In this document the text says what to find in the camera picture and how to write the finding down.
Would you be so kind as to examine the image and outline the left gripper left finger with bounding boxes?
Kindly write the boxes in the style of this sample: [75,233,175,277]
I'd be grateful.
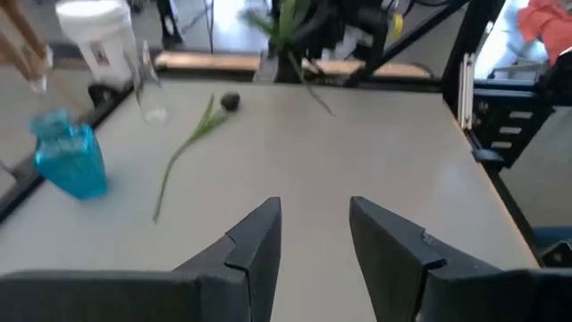
[0,196,283,322]

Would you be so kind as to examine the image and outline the black artificial tulip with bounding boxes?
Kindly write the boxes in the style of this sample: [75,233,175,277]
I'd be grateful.
[240,0,336,117]
[151,91,242,224]

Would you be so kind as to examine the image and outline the white plastic bucket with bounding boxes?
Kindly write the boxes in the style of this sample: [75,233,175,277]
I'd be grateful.
[55,0,138,89]

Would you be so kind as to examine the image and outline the person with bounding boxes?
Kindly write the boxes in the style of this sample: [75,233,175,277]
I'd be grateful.
[0,0,55,95]

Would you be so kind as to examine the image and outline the blue textured glass vase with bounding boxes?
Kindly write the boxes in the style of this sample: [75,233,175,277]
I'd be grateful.
[29,108,109,200]

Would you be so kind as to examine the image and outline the wooden table side board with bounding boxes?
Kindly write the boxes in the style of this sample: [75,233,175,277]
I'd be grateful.
[154,49,433,81]

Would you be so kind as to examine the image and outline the orange cloth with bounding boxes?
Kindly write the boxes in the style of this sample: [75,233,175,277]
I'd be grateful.
[517,0,572,66]

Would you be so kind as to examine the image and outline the clear glass vase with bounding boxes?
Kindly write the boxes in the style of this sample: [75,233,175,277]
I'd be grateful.
[129,39,170,125]

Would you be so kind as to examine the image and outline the black metal side stand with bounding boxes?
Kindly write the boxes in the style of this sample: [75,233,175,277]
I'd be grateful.
[464,78,555,169]

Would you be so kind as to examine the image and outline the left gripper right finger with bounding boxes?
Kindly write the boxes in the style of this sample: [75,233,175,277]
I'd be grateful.
[349,195,572,322]

